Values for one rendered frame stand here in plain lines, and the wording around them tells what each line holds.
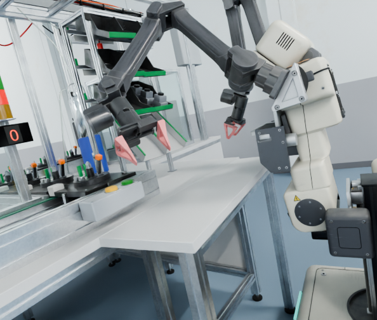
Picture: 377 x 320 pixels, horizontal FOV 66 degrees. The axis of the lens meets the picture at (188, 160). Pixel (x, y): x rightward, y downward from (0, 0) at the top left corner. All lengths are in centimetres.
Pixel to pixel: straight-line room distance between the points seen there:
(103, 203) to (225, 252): 114
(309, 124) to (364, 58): 319
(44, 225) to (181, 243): 40
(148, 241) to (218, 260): 123
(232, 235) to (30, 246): 122
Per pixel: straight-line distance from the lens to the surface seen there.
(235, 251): 186
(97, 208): 90
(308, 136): 109
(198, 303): 82
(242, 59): 91
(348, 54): 421
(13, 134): 117
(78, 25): 152
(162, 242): 75
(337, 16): 427
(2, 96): 118
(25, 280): 82
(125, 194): 97
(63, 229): 93
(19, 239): 88
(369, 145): 429
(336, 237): 105
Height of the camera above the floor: 116
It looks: 9 degrees down
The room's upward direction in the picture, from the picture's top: 12 degrees counter-clockwise
